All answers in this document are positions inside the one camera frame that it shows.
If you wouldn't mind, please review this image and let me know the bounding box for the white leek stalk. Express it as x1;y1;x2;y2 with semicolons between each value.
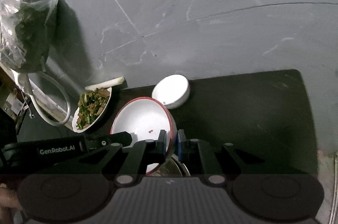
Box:
85;76;125;91

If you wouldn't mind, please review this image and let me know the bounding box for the white plate of stir-fry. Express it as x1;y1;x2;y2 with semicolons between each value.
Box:
72;87;112;133

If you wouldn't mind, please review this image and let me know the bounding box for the plastic bag of greens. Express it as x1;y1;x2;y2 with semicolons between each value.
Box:
1;0;59;73

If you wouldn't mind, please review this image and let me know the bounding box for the white bowl red rim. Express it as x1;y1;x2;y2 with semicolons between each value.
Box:
151;74;190;109
110;97;177;186

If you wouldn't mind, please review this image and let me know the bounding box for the white looped hose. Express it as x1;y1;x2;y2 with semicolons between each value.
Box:
25;71;72;127

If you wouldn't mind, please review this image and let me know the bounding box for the large steel basin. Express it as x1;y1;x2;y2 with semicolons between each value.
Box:
150;154;191;177

